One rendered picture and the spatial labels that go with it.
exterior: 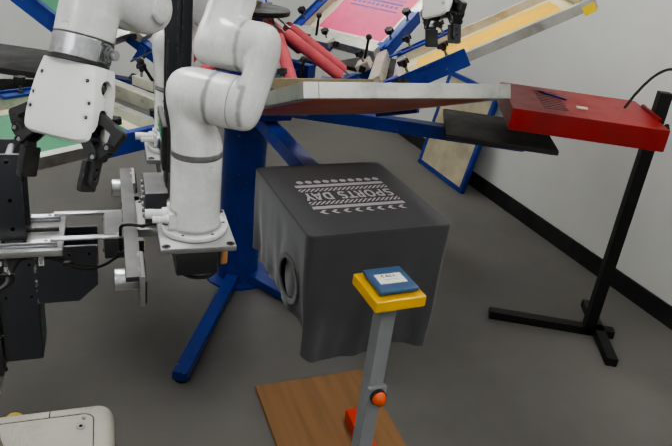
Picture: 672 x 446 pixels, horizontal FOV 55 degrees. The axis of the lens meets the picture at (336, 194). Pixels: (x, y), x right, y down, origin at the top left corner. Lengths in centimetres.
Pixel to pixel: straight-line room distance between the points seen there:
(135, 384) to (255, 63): 177
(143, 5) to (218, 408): 187
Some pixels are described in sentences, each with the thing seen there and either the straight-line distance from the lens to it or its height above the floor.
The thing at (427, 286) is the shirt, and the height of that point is 74.
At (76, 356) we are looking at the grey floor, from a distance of 284.
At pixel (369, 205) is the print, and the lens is 191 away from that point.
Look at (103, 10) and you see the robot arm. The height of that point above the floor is 159.
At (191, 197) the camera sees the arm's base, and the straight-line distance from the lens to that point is 121.
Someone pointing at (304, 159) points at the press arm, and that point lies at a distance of 229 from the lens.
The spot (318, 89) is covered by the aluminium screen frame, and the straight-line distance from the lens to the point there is 150.
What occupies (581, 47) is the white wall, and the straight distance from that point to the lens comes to 406.
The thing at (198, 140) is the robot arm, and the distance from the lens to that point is 117.
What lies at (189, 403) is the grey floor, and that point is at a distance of 258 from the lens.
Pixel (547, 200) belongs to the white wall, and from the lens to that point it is 426.
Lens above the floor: 173
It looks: 24 degrees down
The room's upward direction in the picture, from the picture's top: 7 degrees clockwise
